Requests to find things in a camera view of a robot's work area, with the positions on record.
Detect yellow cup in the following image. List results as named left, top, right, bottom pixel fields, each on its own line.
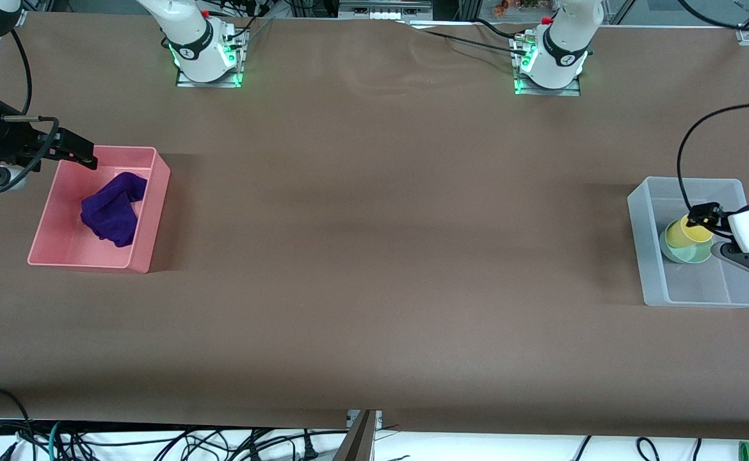
left=664, top=216, right=714, bottom=249

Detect mint green bowl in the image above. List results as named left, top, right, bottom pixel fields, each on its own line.
left=659, top=232, right=713, bottom=264

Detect purple cloth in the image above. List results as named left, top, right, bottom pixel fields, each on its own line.
left=81, top=172, right=149, bottom=248

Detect clear plastic bin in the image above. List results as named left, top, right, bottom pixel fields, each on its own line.
left=627, top=177, right=749, bottom=308

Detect pink plastic bin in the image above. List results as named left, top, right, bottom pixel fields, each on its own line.
left=28, top=146, right=172, bottom=274

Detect white power strip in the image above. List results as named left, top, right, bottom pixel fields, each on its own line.
left=338, top=0, right=434, bottom=21

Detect dark wooden bar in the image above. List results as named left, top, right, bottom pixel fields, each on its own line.
left=335, top=410, right=376, bottom=461

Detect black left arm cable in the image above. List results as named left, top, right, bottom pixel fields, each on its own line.
left=677, top=0, right=749, bottom=215

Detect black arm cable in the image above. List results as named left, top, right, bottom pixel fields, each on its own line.
left=677, top=0, right=749, bottom=215
left=10, top=29, right=33, bottom=116

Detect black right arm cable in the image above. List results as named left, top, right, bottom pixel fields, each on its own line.
left=10, top=29, right=33, bottom=116

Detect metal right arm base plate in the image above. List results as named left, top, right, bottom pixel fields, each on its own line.
left=176, top=29, right=245, bottom=88

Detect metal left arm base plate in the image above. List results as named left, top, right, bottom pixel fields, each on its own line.
left=514, top=32, right=582, bottom=97

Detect black base power cable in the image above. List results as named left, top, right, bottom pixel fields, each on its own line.
left=407, top=18, right=532, bottom=58

